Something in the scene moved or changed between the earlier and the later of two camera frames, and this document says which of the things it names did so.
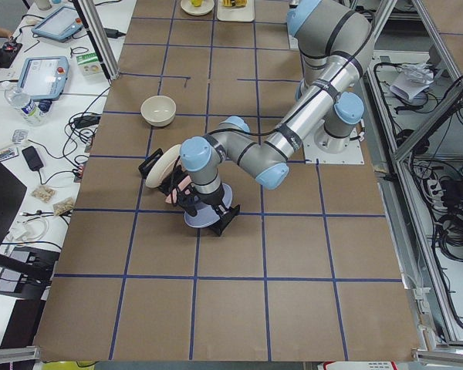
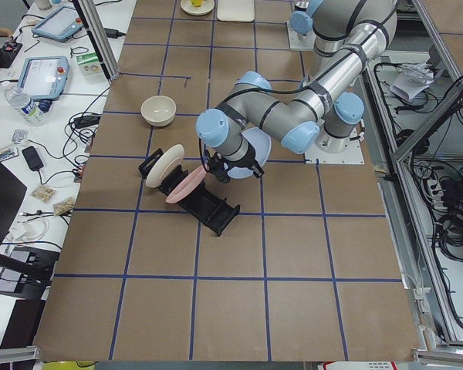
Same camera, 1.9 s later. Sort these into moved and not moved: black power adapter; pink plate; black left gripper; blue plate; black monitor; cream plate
Moved: blue plate; black left gripper
Not moved: black monitor; pink plate; black power adapter; cream plate
